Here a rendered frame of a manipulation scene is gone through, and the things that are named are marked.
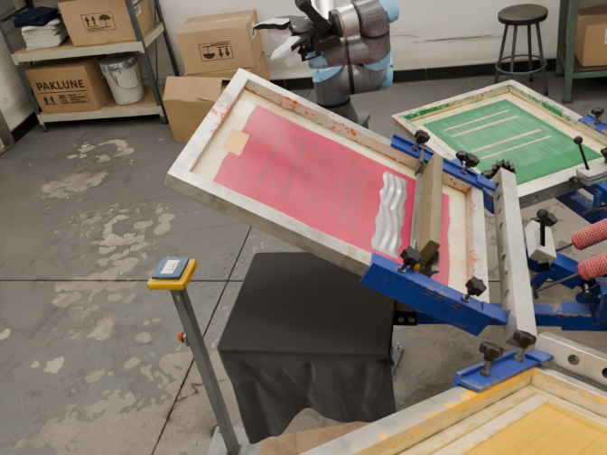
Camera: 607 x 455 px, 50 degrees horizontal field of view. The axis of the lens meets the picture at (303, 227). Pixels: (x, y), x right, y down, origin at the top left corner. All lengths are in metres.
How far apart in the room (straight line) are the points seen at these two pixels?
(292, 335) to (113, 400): 1.56
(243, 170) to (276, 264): 0.58
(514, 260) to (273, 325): 0.68
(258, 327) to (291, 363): 0.15
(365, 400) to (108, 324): 2.04
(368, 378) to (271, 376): 0.28
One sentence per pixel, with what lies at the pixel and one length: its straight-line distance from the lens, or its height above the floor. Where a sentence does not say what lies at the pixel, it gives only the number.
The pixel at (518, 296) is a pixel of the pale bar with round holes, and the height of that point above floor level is 1.16.
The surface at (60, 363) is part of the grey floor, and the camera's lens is 3.55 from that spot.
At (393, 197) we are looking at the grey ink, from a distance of 1.75.
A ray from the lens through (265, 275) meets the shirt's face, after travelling 2.04.
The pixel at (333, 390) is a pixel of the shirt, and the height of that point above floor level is 0.79.
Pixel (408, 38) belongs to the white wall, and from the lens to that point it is 5.53.
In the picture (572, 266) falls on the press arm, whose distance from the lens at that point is 1.81.
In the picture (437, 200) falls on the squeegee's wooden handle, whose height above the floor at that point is 1.30.
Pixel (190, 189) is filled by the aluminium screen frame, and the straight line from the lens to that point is 1.42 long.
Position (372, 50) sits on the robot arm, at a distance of 1.73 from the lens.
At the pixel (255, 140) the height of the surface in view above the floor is 1.46.
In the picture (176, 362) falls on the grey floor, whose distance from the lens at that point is 3.26.
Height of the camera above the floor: 2.19
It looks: 34 degrees down
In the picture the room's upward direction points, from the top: 11 degrees counter-clockwise
